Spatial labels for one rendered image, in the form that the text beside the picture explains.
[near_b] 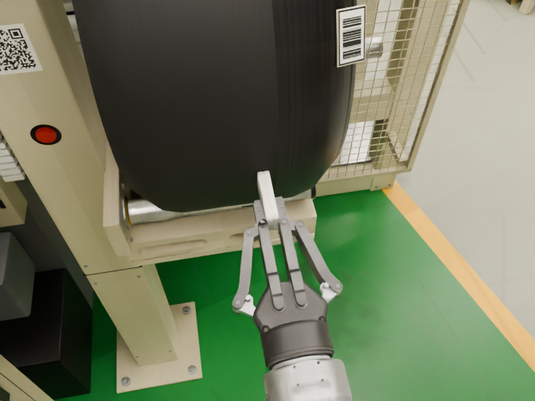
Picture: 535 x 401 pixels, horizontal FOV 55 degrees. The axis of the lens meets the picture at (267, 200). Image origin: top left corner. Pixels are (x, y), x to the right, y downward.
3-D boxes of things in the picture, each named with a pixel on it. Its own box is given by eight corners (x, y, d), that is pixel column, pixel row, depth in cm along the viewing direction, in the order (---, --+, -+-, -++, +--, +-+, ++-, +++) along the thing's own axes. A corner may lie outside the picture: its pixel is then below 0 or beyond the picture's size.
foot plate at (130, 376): (117, 393, 160) (115, 391, 158) (117, 315, 176) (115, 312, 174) (202, 378, 163) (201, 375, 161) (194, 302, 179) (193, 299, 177)
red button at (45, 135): (39, 145, 82) (32, 131, 79) (40, 137, 83) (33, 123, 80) (58, 142, 82) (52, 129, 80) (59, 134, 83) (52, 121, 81)
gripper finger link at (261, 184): (271, 230, 64) (266, 231, 64) (262, 183, 67) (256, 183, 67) (272, 219, 61) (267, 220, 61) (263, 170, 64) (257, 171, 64)
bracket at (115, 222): (116, 257, 91) (102, 227, 84) (115, 107, 115) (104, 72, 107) (134, 255, 92) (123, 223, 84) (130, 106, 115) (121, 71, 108)
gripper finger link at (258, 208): (269, 240, 62) (244, 244, 62) (262, 204, 64) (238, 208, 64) (269, 235, 61) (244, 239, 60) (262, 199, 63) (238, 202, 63)
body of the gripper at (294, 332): (345, 350, 52) (324, 265, 56) (263, 364, 51) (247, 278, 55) (334, 364, 58) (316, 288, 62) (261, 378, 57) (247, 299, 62)
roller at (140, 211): (126, 210, 94) (126, 230, 92) (120, 196, 91) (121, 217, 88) (310, 184, 98) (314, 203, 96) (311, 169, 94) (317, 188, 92)
